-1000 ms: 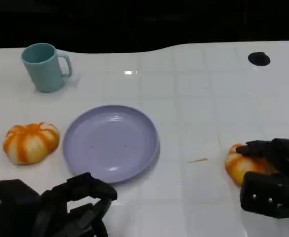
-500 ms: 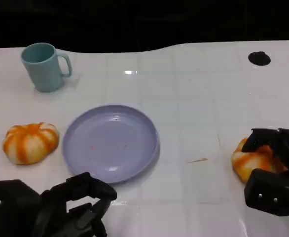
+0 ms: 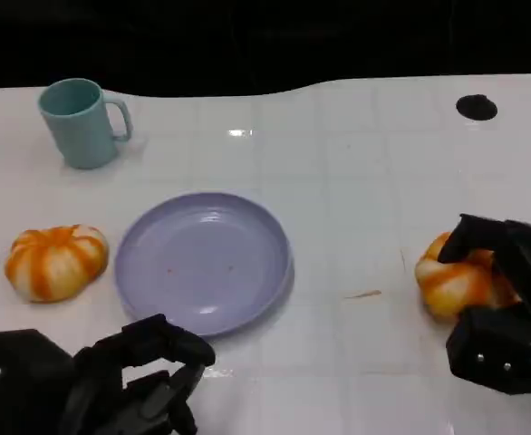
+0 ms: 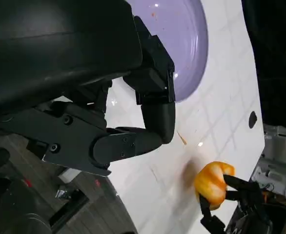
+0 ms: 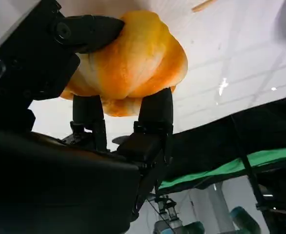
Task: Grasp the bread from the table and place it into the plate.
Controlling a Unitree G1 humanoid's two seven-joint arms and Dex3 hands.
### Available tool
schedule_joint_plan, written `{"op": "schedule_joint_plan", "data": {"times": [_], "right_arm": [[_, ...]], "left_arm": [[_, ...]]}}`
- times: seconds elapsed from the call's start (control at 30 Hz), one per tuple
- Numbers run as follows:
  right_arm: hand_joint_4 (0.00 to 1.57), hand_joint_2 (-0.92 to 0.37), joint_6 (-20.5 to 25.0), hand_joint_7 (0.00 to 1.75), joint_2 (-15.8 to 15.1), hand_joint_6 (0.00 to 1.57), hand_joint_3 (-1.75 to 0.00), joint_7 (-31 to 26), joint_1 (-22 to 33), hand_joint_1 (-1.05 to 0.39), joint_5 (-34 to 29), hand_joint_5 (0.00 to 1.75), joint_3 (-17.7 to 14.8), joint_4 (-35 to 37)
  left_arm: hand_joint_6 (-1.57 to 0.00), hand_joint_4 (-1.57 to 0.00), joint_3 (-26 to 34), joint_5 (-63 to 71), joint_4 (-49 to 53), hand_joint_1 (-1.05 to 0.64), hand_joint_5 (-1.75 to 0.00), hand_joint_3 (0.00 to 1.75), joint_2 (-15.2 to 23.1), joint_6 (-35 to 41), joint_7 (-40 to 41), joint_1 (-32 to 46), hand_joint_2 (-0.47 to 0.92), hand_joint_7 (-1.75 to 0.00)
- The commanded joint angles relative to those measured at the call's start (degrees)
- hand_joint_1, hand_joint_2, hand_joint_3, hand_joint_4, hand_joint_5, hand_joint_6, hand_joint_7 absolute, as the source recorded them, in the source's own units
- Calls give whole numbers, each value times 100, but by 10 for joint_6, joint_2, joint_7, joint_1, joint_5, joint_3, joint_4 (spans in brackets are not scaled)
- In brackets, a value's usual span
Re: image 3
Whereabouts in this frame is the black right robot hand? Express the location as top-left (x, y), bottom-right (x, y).
top-left (437, 214), bottom-right (531, 324)

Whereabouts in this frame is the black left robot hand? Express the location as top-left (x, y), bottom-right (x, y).
top-left (61, 313), bottom-right (217, 435)

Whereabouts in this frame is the orange and white bread roll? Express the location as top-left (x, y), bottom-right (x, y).
top-left (5, 224), bottom-right (111, 304)
top-left (414, 231), bottom-right (523, 324)

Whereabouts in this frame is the lilac plate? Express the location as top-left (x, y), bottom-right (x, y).
top-left (113, 191), bottom-right (295, 337)

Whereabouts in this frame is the black round table grommet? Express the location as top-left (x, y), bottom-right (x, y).
top-left (455, 94), bottom-right (498, 121)

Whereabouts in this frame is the pale green mug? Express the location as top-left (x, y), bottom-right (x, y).
top-left (37, 78), bottom-right (134, 170)

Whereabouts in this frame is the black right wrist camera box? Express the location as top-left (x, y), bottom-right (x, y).
top-left (445, 304), bottom-right (531, 397)

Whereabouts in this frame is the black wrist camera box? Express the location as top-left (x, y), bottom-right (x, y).
top-left (445, 304), bottom-right (531, 397)
top-left (0, 329), bottom-right (76, 435)

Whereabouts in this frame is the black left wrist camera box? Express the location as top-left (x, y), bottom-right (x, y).
top-left (0, 329), bottom-right (76, 435)

